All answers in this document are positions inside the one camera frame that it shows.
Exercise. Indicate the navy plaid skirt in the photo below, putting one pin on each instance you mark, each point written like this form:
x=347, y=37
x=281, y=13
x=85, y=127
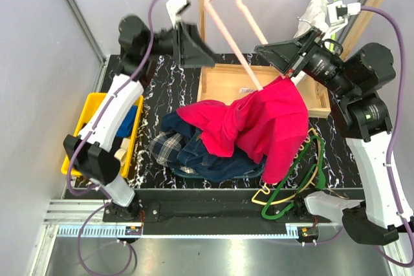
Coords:
x=165, y=148

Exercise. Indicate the clear blue plastic tub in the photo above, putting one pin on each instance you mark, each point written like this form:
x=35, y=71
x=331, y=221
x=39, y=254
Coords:
x=251, y=174

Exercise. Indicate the pink red t-shirt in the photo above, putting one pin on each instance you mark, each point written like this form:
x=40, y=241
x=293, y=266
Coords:
x=271, y=123

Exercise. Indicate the blue folded cloth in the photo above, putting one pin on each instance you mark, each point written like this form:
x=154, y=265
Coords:
x=126, y=127

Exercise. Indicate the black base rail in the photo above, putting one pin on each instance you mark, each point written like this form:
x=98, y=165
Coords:
x=205, y=212

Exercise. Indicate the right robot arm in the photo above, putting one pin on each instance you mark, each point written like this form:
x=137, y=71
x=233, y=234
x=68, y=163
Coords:
x=363, y=120

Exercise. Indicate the white shirt hanger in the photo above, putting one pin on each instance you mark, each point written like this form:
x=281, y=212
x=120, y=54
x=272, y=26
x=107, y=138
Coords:
x=233, y=30

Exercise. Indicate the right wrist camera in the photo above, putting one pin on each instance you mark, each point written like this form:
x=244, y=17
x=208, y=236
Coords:
x=339, y=14

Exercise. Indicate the white garment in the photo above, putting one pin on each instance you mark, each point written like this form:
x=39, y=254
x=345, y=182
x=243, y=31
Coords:
x=315, y=15

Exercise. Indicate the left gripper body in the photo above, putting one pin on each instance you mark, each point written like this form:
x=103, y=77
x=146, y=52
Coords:
x=175, y=39

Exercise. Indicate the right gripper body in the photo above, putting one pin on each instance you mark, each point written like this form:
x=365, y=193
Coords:
x=319, y=36

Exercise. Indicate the blue denim garment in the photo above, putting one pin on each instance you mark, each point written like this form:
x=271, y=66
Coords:
x=189, y=151

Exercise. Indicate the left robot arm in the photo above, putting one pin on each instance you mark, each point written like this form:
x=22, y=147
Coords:
x=89, y=151

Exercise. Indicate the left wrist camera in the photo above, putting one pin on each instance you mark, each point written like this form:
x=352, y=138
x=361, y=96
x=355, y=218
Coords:
x=175, y=9

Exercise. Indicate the wooden clothes rack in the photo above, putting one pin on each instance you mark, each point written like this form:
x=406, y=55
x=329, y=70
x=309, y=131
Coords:
x=225, y=82

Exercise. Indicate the cream wavy skirt hanger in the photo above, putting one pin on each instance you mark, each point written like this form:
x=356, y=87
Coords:
x=314, y=177

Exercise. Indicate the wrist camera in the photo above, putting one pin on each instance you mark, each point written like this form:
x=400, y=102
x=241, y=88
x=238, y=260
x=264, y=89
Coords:
x=175, y=9
x=339, y=14

